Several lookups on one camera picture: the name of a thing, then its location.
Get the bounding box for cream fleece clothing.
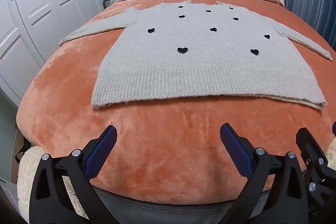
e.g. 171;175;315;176
16;146;87;224
324;138;336;163

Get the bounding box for beige knit sweater black hearts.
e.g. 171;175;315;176
58;1;333;111

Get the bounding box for white panelled wardrobe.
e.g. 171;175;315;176
0;0;111;109

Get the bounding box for black strap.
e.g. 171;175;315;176
14;132;27;165

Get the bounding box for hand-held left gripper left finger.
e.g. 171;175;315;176
29;125;118;224

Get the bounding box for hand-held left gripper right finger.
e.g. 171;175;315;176
220;123;311;224

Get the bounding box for orange plush blanket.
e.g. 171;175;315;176
16;0;336;206

